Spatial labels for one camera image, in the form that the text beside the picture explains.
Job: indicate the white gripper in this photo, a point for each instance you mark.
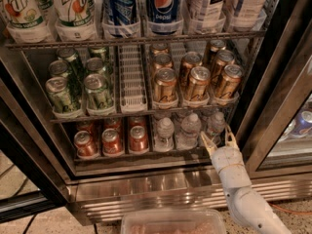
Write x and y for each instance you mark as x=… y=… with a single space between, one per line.
x=226 y=160

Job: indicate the clear water bottle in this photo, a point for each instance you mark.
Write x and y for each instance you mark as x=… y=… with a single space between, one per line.
x=189 y=131
x=164 y=135
x=214 y=125

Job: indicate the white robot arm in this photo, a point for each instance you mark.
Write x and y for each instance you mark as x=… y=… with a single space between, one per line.
x=246 y=206

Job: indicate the clear labelled bottle left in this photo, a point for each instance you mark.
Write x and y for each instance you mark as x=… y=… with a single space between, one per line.
x=205 y=16

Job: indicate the clear labelled bottle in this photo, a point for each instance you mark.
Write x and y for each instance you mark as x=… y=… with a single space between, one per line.
x=243 y=14
x=205 y=16

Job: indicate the clear labelled bottle right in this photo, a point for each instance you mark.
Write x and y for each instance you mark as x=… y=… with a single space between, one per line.
x=243 y=14

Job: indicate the blue Pepsi bottle right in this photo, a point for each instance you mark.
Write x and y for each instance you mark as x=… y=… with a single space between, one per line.
x=162 y=15

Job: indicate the blue pepsi bottle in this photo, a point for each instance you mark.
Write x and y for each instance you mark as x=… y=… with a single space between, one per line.
x=121 y=14
x=162 y=15

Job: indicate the blue Pepsi bottle left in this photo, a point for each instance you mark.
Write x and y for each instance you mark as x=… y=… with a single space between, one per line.
x=121 y=14

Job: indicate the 7UP zero sugar bottle right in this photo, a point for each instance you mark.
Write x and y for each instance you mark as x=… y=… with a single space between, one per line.
x=76 y=20

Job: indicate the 7up zero sugar bottle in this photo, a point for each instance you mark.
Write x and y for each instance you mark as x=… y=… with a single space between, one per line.
x=76 y=20
x=26 y=22

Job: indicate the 7UP zero sugar bottle left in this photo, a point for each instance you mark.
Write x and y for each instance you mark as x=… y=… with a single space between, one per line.
x=26 y=22

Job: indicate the gold can front right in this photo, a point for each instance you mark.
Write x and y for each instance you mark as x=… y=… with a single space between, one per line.
x=229 y=81

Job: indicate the gold can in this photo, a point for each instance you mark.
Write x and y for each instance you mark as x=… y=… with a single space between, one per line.
x=188 y=61
x=222 y=58
x=229 y=81
x=198 y=81
x=162 y=60
x=165 y=85

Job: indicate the gold can front middle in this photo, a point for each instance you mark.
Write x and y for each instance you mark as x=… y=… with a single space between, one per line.
x=198 y=81

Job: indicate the blue can behind glass door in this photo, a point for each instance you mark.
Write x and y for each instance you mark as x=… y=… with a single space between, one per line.
x=303 y=124

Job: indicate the orange soda can front right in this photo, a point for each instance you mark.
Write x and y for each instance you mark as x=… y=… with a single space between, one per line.
x=138 y=140

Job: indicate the orange soda can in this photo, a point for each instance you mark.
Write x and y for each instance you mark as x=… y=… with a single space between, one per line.
x=111 y=143
x=138 y=140
x=86 y=146

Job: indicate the gold can front left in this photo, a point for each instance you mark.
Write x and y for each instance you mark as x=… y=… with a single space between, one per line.
x=165 y=85

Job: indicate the orange soda can front middle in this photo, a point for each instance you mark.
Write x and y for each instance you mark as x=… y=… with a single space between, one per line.
x=111 y=143

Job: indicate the clear plastic food container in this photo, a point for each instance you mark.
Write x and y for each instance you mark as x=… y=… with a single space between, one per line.
x=173 y=221

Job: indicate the green soda can front right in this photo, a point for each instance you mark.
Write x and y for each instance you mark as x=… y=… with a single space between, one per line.
x=98 y=92

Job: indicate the green soda can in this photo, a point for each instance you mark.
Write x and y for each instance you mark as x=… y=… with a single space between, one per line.
x=59 y=93
x=62 y=68
x=98 y=92
x=97 y=65

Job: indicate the orange soda can front left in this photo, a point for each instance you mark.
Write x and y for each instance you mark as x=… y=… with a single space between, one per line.
x=86 y=146

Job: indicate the green soda can front left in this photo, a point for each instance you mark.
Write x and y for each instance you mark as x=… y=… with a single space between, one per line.
x=59 y=93

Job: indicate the middle wire shelf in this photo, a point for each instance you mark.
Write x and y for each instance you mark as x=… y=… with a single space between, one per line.
x=229 y=106

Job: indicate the wire shelf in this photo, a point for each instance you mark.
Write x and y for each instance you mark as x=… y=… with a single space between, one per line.
x=133 y=41
x=229 y=106

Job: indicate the steel fridge door frame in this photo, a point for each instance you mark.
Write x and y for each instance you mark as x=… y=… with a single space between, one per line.
x=278 y=85

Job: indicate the upper wire shelf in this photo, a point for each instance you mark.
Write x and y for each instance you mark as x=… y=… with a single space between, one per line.
x=133 y=41

